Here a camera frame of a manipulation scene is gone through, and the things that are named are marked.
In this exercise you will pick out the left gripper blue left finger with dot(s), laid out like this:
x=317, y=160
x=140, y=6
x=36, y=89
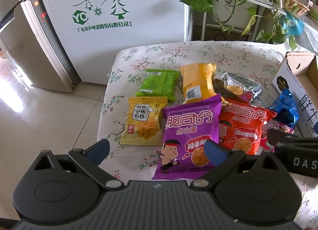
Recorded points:
x=97, y=152

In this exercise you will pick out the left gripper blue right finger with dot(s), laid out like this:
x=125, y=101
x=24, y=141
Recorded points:
x=216, y=153

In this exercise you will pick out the red noodle snack packet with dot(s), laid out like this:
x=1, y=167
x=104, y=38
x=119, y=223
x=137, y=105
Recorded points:
x=240, y=126

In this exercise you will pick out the pink white snack packet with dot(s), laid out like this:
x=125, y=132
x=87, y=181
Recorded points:
x=272, y=132

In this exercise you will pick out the purple noodle snack packet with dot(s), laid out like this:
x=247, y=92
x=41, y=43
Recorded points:
x=187, y=128

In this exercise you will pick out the blue foil snack packet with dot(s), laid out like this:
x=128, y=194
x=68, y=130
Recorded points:
x=286, y=109

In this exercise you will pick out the yellow waffle snack packet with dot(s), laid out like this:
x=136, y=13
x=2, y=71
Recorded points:
x=143, y=125

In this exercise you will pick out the silver foil snack packet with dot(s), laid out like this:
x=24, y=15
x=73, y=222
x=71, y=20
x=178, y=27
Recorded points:
x=232, y=86

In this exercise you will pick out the orange bread packet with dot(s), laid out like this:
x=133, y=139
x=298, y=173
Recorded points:
x=198, y=81

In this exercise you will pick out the green snack packet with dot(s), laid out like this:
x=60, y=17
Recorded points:
x=159, y=83

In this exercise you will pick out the cardboard milk box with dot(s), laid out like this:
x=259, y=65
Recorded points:
x=298, y=73

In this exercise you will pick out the blue round fan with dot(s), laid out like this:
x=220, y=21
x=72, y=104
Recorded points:
x=292, y=25

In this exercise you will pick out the white chest freezer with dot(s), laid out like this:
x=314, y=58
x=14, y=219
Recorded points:
x=92, y=32

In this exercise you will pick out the silver refrigerator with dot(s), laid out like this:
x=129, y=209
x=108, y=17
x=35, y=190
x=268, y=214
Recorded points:
x=28, y=38

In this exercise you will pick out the wicker basket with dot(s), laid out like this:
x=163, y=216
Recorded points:
x=295, y=3

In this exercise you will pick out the pothos plant in white pot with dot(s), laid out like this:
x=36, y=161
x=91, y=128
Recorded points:
x=274, y=35

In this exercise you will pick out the white metal plant rack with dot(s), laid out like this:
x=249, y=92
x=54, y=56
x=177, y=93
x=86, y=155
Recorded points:
x=239, y=18

